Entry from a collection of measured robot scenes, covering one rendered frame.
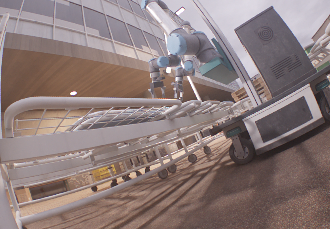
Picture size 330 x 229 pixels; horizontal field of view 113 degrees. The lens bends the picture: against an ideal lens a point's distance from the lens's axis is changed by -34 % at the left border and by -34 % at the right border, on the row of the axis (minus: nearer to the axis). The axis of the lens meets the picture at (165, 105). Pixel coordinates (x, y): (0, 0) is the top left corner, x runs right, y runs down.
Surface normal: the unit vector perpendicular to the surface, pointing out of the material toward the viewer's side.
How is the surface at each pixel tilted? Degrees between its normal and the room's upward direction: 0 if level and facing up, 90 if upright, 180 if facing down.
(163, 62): 115
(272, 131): 90
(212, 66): 90
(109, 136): 90
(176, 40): 95
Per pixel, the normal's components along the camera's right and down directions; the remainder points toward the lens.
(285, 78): -0.58, 0.01
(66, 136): 0.73, -0.44
